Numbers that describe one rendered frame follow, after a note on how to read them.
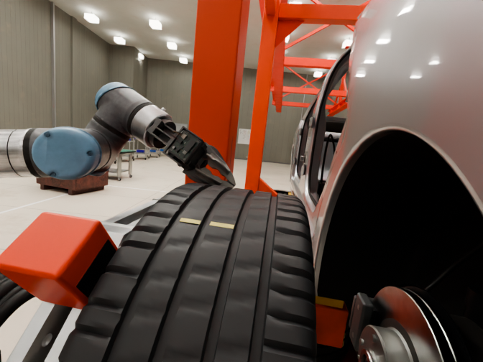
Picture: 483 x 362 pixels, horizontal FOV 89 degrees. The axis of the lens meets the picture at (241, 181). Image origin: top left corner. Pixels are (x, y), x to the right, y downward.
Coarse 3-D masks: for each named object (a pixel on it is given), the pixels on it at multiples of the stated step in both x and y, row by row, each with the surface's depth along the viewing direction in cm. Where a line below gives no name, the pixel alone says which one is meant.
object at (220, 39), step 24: (216, 0) 84; (240, 0) 83; (216, 24) 86; (240, 24) 85; (216, 48) 87; (240, 48) 90; (216, 72) 88; (240, 72) 96; (192, 96) 90; (216, 96) 89; (240, 96) 102; (192, 120) 92; (216, 120) 90; (216, 144) 91
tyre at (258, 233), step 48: (192, 192) 40; (240, 192) 42; (144, 240) 29; (192, 240) 29; (240, 240) 30; (288, 240) 30; (96, 288) 25; (144, 288) 25; (192, 288) 25; (240, 288) 25; (288, 288) 25; (96, 336) 23; (144, 336) 22; (192, 336) 22; (240, 336) 22; (288, 336) 22
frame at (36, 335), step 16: (144, 208) 48; (112, 224) 38; (128, 224) 39; (48, 304) 30; (32, 320) 29; (48, 320) 29; (64, 320) 31; (32, 336) 28; (48, 336) 30; (64, 336) 28; (16, 352) 27; (32, 352) 27; (48, 352) 30
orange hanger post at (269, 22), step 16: (272, 16) 260; (272, 32) 262; (272, 48) 264; (272, 64) 269; (256, 80) 271; (256, 96) 273; (256, 112) 276; (256, 128) 278; (256, 144) 281; (256, 160) 283; (256, 176) 286
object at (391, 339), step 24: (384, 288) 57; (384, 312) 56; (408, 312) 47; (432, 312) 43; (360, 336) 56; (384, 336) 48; (408, 336) 46; (432, 336) 40; (384, 360) 45; (408, 360) 44; (432, 360) 39; (456, 360) 37
